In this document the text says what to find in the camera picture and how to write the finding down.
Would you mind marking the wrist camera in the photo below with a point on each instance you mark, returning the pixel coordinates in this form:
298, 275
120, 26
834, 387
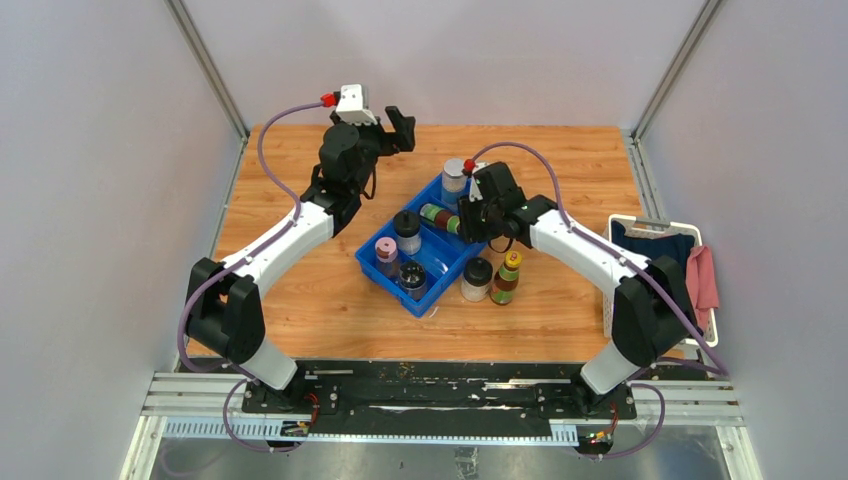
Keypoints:
472, 169
353, 106

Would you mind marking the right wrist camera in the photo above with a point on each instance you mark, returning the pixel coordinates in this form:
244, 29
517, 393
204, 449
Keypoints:
472, 169

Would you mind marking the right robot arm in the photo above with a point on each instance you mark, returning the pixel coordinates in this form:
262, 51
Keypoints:
652, 310

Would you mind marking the yellow cap sauce bottle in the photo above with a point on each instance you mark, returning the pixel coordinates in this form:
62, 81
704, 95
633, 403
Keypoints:
506, 279

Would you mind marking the black cap soy bottle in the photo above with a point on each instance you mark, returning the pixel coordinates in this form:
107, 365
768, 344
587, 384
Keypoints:
412, 280

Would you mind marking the left aluminium frame post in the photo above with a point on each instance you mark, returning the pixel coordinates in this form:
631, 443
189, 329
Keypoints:
194, 40

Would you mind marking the red cap sauce bottle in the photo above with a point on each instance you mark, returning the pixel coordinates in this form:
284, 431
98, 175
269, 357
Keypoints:
440, 218

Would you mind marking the pink cloth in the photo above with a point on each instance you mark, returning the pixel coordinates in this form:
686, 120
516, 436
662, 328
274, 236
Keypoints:
701, 284

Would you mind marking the white plastic basket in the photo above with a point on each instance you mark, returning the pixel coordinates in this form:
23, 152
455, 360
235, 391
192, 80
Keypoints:
639, 227

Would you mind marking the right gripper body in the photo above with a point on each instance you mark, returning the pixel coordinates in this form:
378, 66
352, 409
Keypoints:
480, 221

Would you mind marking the silver lid blue label jar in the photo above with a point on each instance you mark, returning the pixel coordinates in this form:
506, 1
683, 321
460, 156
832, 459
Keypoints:
453, 182

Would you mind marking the dark blue cloth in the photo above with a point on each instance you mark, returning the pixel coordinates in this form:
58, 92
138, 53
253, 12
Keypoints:
677, 246

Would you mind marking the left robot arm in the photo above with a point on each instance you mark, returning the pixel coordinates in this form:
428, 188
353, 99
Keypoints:
223, 310

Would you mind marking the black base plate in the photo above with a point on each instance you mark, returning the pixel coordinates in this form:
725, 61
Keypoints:
440, 399

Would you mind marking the aluminium frame post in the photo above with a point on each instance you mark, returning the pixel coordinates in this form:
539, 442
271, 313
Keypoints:
699, 27
194, 40

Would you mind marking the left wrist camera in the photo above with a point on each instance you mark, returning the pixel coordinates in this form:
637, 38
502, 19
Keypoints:
353, 106

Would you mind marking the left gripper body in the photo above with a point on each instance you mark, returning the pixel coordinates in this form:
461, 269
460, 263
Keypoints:
373, 143

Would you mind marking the blue divided plastic bin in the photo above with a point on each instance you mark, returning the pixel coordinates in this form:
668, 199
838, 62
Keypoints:
443, 255

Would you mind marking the pink lid spice jar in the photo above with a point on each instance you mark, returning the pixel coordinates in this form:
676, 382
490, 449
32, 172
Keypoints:
387, 259

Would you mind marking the right aluminium frame post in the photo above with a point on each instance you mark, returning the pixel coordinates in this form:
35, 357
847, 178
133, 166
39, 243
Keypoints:
699, 27

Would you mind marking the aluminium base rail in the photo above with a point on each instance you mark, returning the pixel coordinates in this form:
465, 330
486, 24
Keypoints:
688, 425

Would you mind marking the black lid jar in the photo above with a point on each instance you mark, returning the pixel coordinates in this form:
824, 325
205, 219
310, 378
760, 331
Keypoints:
407, 226
476, 279

